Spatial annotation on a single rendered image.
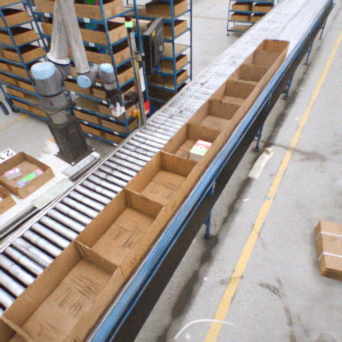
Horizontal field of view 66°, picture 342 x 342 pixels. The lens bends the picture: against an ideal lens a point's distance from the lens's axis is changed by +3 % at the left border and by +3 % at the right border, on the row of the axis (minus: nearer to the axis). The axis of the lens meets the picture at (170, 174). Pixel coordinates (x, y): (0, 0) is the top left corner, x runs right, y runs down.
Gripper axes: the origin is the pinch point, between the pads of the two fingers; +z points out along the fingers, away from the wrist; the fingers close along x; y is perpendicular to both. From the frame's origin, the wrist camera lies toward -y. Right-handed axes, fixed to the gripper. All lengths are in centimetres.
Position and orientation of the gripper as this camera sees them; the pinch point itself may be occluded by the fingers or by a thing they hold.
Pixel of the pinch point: (117, 109)
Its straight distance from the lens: 226.6
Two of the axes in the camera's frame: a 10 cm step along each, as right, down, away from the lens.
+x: 8.6, 3.3, -4.0
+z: 0.5, 7.1, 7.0
